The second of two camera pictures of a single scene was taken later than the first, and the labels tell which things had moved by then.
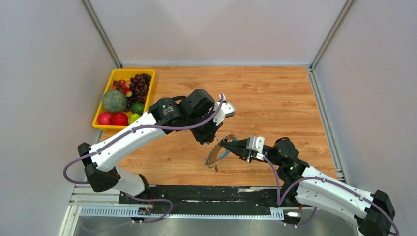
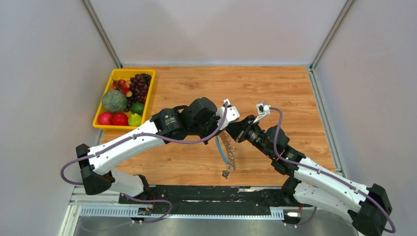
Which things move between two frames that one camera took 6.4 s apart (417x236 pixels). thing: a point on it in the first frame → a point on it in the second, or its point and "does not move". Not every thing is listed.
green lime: (137, 108) does not move
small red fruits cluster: (123, 85) does not move
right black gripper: (238, 148) → (238, 131)
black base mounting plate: (195, 196) does not move
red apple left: (104, 118) does not move
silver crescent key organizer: (211, 157) → (227, 151)
